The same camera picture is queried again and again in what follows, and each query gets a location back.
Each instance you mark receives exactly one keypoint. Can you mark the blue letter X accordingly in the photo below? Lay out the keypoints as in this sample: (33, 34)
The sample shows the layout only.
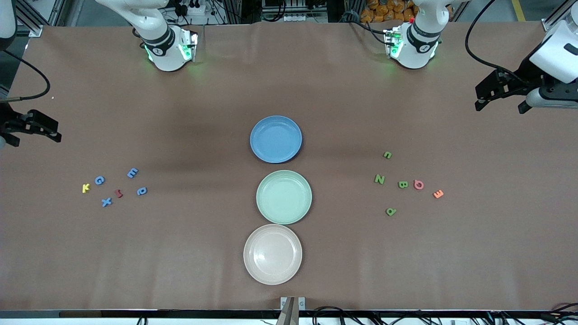
(106, 202)

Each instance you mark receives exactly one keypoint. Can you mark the blue letter G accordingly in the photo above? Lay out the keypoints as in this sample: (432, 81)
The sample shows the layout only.
(96, 181)

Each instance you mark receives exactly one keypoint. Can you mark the white power strip with plugs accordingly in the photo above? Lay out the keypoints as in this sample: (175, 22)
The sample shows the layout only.
(194, 8)

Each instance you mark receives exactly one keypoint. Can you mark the green round plate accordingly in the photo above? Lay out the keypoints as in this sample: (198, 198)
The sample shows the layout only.
(275, 207)

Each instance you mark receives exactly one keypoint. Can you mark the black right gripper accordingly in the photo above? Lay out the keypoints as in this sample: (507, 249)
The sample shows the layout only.
(10, 123)

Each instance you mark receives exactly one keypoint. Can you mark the orange mesh bag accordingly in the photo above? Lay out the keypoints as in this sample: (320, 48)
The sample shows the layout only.
(384, 11)

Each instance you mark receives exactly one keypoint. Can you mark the orange letter E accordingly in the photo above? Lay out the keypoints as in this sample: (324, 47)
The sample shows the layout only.
(438, 194)

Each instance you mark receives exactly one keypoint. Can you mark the blue letter E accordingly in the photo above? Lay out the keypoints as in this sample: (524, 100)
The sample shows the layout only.
(132, 173)

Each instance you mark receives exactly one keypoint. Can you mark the green letter Z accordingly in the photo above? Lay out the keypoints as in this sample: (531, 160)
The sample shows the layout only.
(379, 179)

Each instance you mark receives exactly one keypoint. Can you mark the grey metal bracket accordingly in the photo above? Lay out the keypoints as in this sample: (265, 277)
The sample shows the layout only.
(301, 303)

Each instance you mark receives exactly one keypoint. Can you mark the yellow letter K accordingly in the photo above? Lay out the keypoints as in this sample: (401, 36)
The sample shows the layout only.
(84, 188)

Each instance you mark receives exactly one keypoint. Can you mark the pink letter Q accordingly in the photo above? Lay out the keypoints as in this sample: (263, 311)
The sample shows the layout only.
(415, 185)

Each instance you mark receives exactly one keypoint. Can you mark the green letter Q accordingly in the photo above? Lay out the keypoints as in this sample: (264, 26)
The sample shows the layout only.
(389, 212)

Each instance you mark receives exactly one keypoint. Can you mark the red letter I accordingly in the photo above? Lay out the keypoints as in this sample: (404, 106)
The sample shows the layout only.
(118, 193)

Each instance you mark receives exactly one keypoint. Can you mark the long white power strip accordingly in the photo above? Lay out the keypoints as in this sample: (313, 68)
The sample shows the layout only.
(293, 18)

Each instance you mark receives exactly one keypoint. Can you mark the blue round plate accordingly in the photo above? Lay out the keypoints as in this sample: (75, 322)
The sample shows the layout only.
(282, 124)

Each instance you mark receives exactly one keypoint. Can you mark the silver aluminium profile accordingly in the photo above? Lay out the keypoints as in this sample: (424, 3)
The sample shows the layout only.
(552, 20)
(36, 27)

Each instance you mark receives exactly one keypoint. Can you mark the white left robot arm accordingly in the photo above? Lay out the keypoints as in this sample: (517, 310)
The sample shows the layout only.
(417, 45)

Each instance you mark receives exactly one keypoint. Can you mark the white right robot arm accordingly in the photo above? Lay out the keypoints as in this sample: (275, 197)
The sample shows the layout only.
(162, 43)

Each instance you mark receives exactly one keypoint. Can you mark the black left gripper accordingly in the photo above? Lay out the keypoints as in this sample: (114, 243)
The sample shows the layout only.
(525, 72)

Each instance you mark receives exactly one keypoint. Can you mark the pink beige round plate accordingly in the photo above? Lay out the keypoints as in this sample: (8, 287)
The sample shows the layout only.
(272, 255)

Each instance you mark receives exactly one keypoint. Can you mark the brown table mat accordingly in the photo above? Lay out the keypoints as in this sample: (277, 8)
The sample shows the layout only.
(135, 271)

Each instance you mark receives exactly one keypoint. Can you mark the blue letter Q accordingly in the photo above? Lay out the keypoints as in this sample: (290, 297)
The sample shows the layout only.
(139, 191)

